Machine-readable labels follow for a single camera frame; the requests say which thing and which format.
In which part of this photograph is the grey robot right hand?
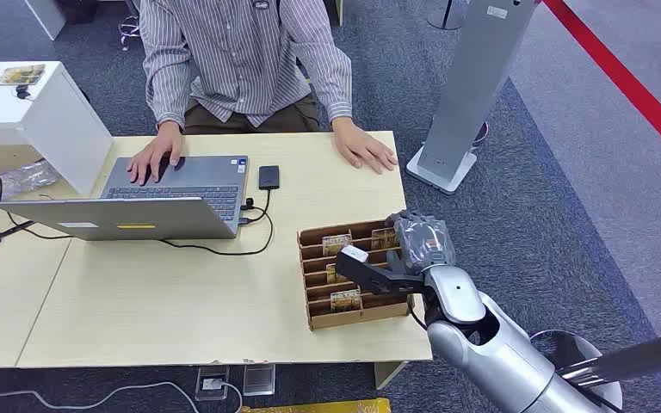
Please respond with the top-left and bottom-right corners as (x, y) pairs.
(386, 209), (457, 276)

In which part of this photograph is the chrome stanchion post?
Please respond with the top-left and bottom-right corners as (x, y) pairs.
(529, 326), (661, 411)

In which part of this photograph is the white floor cable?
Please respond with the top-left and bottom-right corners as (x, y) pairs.
(0, 379), (244, 413)

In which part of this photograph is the wrist camera with black bracket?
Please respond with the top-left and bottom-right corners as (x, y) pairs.
(336, 244), (426, 296)

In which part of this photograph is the person's left hand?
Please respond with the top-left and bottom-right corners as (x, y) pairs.
(331, 116), (398, 175)

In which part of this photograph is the floor socket with plug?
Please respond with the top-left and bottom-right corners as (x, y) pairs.
(195, 366), (232, 403)

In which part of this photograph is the black drive cable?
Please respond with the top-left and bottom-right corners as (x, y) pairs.
(159, 188), (275, 257)

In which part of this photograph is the chrome chair base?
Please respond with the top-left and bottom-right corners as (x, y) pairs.
(117, 0), (143, 52)

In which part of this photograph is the red barrier belt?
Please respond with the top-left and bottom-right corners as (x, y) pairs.
(542, 0), (661, 173)

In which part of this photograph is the black external drive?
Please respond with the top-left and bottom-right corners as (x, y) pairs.
(258, 165), (281, 192)

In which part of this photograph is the white furniture panel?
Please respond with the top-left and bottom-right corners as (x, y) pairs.
(24, 0), (69, 41)

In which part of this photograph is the cardboard slotted card holder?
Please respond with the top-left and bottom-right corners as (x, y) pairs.
(297, 219), (415, 332)

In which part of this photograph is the floor socket cover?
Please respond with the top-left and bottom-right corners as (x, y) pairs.
(243, 363), (277, 398)

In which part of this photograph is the grey laptop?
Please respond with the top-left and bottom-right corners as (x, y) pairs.
(0, 155), (250, 242)

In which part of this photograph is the clear plastic bottle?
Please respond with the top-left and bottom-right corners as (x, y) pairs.
(0, 160), (61, 203)

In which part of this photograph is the person's right hand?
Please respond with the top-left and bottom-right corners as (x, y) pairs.
(127, 120), (185, 187)

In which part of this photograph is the beige desk leg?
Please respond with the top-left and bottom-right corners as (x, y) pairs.
(374, 361), (409, 391)

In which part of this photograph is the person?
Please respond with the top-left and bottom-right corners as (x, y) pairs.
(127, 0), (398, 187)

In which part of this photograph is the thin black cable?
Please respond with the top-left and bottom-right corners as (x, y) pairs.
(0, 170), (73, 241)

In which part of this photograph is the yellow patterned board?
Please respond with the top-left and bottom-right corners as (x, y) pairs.
(242, 398), (392, 413)

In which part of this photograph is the silver kiosk pillar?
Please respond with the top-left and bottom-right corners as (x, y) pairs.
(405, 0), (537, 196)

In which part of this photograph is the round stanchion base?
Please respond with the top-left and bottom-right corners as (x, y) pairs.
(427, 0), (470, 31)

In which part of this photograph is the white cabinet box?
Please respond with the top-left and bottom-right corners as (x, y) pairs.
(0, 60), (115, 197)

